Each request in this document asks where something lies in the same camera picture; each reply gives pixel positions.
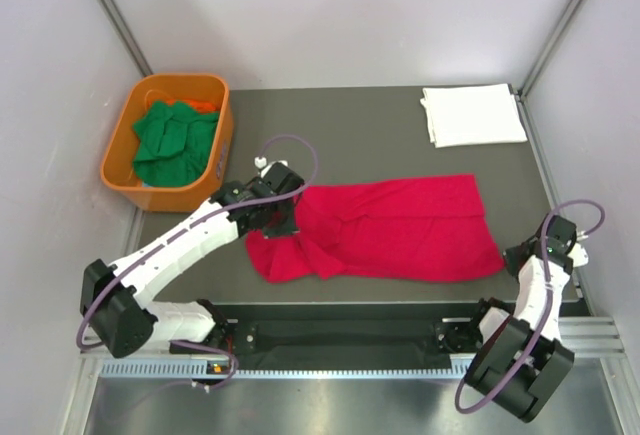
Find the red polo shirt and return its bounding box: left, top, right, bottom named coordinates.
left=245, top=174, right=504, bottom=283

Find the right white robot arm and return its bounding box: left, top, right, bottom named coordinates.
left=454, top=214, right=578, bottom=423

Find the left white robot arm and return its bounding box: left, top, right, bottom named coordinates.
left=80, top=162, right=304, bottom=358

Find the green t shirt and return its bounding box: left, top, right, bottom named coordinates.
left=132, top=100, right=220, bottom=188

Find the orange t shirt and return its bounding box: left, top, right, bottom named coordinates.
left=166, top=99, right=219, bottom=113

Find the folded white t shirt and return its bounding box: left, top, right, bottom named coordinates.
left=420, top=83, right=527, bottom=148

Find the orange plastic bin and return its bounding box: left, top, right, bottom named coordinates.
left=100, top=73, right=234, bottom=213

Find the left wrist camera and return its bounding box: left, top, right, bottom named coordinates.
left=254, top=156, right=288, bottom=175

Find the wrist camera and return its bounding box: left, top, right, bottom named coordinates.
left=254, top=156, right=288, bottom=175
left=569, top=231, right=589, bottom=268

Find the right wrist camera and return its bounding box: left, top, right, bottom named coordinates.
left=569, top=231, right=589, bottom=268

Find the grey slotted cable duct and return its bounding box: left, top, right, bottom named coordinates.
left=100, top=357, right=471, bottom=380

